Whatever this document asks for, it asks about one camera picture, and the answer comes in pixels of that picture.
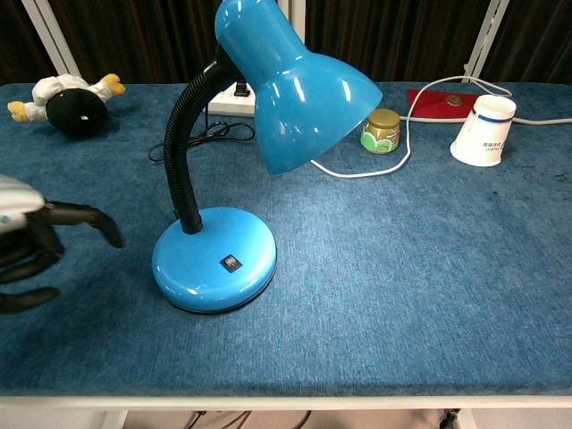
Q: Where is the blue gooseneck desk lamp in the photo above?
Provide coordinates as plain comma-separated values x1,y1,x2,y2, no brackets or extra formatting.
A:
151,0,384,314

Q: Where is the white power strip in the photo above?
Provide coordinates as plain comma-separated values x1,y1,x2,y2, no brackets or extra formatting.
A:
207,82,257,118

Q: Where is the blue table mat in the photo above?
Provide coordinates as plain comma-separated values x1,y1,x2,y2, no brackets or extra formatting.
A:
0,80,572,398

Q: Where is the small jar with gold lid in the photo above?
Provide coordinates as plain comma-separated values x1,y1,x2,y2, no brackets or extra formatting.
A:
359,108,401,156

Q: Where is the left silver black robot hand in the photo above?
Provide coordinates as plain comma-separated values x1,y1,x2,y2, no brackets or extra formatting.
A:
0,174,125,315

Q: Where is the black lamp power cable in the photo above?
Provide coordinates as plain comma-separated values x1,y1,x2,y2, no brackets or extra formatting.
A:
147,82,256,164

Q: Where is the thick grey power strip cable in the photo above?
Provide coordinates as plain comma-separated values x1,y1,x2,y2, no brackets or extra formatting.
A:
399,114,572,126

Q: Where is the white partition frame post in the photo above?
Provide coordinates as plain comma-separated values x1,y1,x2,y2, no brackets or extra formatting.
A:
464,0,513,84
279,0,307,46
20,0,81,77

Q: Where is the black white plush toy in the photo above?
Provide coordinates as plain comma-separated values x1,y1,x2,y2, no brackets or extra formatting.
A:
6,73,127,138

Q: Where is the white paper cup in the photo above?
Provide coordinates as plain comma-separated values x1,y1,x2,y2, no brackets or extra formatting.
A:
449,93,518,167

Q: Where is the thin white charger cable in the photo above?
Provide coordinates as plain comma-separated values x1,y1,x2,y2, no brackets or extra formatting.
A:
310,74,514,179

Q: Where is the red envelope with gold seal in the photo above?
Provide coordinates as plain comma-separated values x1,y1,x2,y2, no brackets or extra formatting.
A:
406,88,482,121

